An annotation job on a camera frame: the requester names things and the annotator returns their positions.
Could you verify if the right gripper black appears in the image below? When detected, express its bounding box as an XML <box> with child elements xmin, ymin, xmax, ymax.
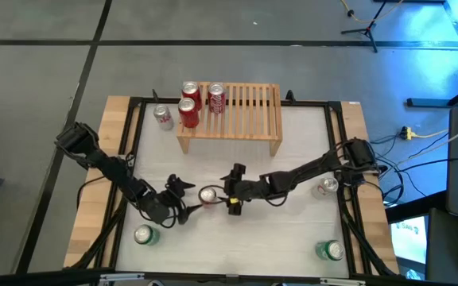
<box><xmin>220</xmin><ymin>163</ymin><xmax>278</xmax><ymax>216</ymax></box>

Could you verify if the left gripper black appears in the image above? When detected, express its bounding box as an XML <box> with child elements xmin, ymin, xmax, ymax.
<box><xmin>137</xmin><ymin>173</ymin><xmax>204</xmax><ymax>226</ymax></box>

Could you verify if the red Coca-Cola can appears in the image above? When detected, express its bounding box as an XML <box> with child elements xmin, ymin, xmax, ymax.
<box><xmin>198</xmin><ymin>186</ymin><xmax>219</xmax><ymax>210</ymax></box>
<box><xmin>207</xmin><ymin>82</ymin><xmax>227</xmax><ymax>115</ymax></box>

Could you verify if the red soda can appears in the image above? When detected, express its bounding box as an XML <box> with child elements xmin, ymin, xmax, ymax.
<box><xmin>180</xmin><ymin>81</ymin><xmax>204</xmax><ymax>111</ymax></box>
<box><xmin>177</xmin><ymin>97</ymin><xmax>200</xmax><ymax>129</ymax></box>

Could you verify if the wooden slatted shelf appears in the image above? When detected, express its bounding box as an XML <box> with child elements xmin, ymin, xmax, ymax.
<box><xmin>176</xmin><ymin>81</ymin><xmax>284</xmax><ymax>157</ymax></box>

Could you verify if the green Sprite can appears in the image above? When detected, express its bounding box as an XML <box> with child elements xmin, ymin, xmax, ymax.
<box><xmin>315</xmin><ymin>239</ymin><xmax>346</xmax><ymax>262</ymax></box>
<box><xmin>133</xmin><ymin>224</ymin><xmax>161</xmax><ymax>246</ymax></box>

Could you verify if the silver Diet Coke can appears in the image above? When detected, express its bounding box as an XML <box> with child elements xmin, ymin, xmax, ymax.
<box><xmin>311</xmin><ymin>176</ymin><xmax>340</xmax><ymax>199</ymax></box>
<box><xmin>153</xmin><ymin>103</ymin><xmax>175</xmax><ymax>131</ymax></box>

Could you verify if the black overhead beam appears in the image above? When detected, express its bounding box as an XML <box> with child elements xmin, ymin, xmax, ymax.
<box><xmin>0</xmin><ymin>268</ymin><xmax>458</xmax><ymax>286</ymax></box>

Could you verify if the monitor screen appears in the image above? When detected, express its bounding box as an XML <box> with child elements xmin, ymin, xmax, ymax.
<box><xmin>390</xmin><ymin>214</ymin><xmax>429</xmax><ymax>266</ymax></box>

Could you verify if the yellow power plug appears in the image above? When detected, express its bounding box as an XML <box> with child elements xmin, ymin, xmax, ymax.
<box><xmin>401</xmin><ymin>126</ymin><xmax>419</xmax><ymax>141</ymax></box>

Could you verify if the black tripod stand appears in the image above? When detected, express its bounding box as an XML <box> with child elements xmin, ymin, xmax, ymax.
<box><xmin>340</xmin><ymin>0</ymin><xmax>390</xmax><ymax>54</ymax></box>

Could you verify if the black stand base bar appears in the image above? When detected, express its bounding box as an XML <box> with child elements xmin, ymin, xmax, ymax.
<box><xmin>406</xmin><ymin>78</ymin><xmax>458</xmax><ymax>110</ymax></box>

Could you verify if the black diagonal frame strut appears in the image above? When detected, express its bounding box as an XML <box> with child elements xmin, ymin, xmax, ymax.
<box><xmin>64</xmin><ymin>204</ymin><xmax>129</xmax><ymax>271</ymax></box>
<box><xmin>342</xmin><ymin>210</ymin><xmax>399</xmax><ymax>277</ymax></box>

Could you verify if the white frame bracket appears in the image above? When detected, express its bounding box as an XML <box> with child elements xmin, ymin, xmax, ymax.
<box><xmin>99</xmin><ymin>272</ymin><xmax>146</xmax><ymax>284</ymax></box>
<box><xmin>319</xmin><ymin>277</ymin><xmax>367</xmax><ymax>286</ymax></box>

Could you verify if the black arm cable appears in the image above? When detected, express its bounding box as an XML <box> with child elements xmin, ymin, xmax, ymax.
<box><xmin>76</xmin><ymin>173</ymin><xmax>111</xmax><ymax>210</ymax></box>

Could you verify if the black aluminium table frame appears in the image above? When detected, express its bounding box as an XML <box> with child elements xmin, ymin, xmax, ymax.
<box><xmin>93</xmin><ymin>97</ymin><xmax>373</xmax><ymax>279</ymax></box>

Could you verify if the white cable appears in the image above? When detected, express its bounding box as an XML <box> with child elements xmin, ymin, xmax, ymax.
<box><xmin>395</xmin><ymin>117</ymin><xmax>458</xmax><ymax>166</ymax></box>

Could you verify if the black floor cable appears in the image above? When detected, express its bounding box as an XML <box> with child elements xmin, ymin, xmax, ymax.
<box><xmin>370</xmin><ymin>133</ymin><xmax>458</xmax><ymax>207</ymax></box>

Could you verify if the yellow cable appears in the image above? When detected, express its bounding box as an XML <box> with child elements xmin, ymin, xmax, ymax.
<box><xmin>340</xmin><ymin>0</ymin><xmax>405</xmax><ymax>24</ymax></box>

